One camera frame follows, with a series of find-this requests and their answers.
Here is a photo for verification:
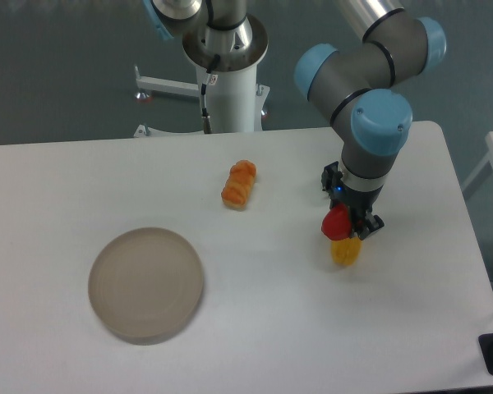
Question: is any orange braided bread roll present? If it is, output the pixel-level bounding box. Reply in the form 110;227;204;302
221;160;256;209

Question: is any yellow bell pepper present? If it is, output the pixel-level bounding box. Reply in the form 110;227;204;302
330;236;362;267

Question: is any red bell pepper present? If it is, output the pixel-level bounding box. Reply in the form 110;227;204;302
320;203;352;241

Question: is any black grey robot cable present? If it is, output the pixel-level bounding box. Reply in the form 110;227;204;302
199;54;221;135

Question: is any beige round plate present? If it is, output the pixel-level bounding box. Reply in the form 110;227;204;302
88;227;205;346

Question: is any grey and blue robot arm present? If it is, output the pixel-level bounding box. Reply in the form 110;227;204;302
144;1;446;241

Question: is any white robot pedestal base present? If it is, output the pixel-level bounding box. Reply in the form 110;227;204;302
131;14;271;139

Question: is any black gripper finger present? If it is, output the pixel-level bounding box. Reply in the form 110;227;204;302
355;213;385;241

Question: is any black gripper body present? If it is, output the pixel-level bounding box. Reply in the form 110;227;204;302
320;161;385;224

